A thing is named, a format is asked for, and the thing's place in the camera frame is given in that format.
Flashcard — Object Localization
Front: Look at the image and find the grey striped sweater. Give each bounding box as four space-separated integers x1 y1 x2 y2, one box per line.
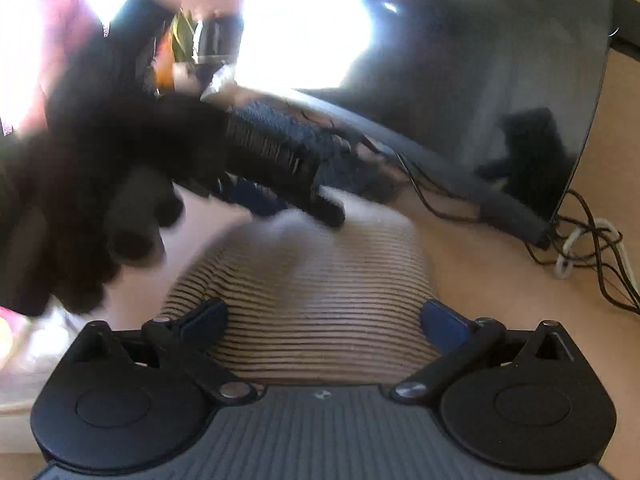
160 204 442 387

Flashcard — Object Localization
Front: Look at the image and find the person's left hand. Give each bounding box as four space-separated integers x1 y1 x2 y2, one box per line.
0 74 227 318

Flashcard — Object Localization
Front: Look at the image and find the black curved monitor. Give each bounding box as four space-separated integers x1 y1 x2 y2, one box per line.
235 0 617 254

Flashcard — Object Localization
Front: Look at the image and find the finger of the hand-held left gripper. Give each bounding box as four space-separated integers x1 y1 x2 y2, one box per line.
216 176 347 229

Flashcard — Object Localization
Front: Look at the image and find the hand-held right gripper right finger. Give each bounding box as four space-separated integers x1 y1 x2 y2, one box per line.
389 300 577 403

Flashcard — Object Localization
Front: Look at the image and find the thin white cable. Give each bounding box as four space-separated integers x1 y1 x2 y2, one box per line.
556 218 640 282

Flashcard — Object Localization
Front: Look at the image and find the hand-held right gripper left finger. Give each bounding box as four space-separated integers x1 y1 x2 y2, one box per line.
74 297 257 404

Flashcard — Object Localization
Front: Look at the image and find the black cable bundle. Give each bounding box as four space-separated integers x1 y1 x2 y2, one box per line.
396 151 640 318

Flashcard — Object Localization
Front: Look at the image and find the black keyboard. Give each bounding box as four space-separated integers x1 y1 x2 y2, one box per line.
300 110 403 203

